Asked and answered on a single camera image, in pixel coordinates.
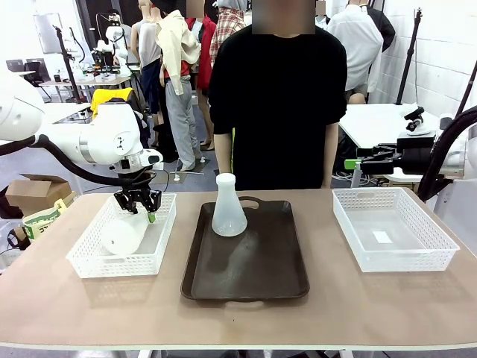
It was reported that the white and black desk device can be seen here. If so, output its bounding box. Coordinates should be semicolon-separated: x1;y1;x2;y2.
403;106;437;136

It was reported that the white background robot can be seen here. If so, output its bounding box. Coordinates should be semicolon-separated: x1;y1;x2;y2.
91;13;131;72

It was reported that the person's right forearm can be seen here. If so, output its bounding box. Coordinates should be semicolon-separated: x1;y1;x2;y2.
213;132;235;169

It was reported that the person's left forearm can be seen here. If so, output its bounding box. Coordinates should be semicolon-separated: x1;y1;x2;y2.
320;122;339;180

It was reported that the white background desk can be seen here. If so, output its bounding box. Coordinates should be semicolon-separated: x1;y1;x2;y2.
39;72;132;101

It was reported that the green and white bag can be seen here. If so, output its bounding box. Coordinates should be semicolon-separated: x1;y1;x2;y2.
21;198;69;240

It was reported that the mannequin with cream jacket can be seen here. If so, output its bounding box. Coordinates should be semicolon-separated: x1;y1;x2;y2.
154;0;205;172

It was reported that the person in black sweater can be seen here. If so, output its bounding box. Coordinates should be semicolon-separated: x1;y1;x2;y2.
207;0;348;192

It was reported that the dark brown plastic tray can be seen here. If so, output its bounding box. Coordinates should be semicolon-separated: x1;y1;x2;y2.
180;196;311;304

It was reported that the mannequin with red jacket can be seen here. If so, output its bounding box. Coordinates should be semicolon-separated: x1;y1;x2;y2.
185;7;218;152

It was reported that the white perforated plastic basket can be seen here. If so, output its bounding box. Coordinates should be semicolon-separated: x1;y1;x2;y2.
331;187;461;273
66;192;177;279

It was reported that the white wall board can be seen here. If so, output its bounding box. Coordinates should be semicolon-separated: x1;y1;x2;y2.
32;12;65;55

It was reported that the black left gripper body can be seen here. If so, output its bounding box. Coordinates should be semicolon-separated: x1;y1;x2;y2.
116;166;157;197

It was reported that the mannequin with plaid shirt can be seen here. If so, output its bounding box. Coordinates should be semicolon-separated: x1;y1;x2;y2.
209;0;249;70

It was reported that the mannequin with white shirt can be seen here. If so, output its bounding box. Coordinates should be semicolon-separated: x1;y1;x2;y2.
324;0;385;105

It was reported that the black hanging jacket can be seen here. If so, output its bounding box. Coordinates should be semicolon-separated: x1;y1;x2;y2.
367;4;396;53

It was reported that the black office chair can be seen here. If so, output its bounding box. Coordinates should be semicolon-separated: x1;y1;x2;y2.
22;60;52;104

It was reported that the black tripod stand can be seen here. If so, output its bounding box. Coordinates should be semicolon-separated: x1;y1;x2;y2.
394;7;425;106
53;25;86;104

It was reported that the translucent white conical flask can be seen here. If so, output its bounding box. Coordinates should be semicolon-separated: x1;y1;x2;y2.
101;210;154;257
211;172;249;238

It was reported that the brown cardboard box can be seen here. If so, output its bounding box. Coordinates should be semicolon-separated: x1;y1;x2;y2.
4;173;75;218

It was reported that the chair piled with clothes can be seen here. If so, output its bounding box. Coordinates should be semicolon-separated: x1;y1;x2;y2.
89;87;151;150

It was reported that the mannequin with white tank top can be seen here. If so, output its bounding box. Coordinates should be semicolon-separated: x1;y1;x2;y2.
129;0;165;126

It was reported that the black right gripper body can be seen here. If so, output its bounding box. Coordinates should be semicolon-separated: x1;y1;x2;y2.
394;136;437;176

